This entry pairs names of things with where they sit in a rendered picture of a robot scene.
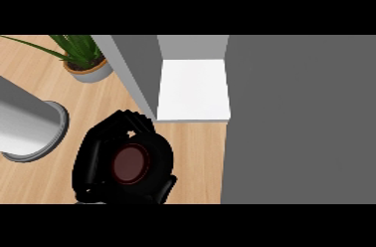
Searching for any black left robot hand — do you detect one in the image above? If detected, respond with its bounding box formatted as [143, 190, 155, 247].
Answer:
[71, 109, 180, 205]

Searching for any dark grey cabinet door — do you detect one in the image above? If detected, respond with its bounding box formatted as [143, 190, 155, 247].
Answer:
[218, 35, 376, 205]

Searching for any grey cylindrical appliance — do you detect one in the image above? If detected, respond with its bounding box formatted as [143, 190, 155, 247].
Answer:
[0, 75, 71, 163]

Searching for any dark wine bottle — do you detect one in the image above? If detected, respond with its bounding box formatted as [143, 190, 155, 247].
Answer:
[108, 134, 177, 193]

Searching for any grey plant pot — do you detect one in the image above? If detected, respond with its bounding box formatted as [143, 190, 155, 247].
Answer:
[62, 57, 116, 85]

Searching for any green leafy plant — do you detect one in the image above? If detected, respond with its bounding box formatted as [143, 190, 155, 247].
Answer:
[0, 35, 106, 72]

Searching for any grey cabinet with white shelf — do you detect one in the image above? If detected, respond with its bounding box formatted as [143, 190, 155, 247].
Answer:
[90, 35, 231, 124]

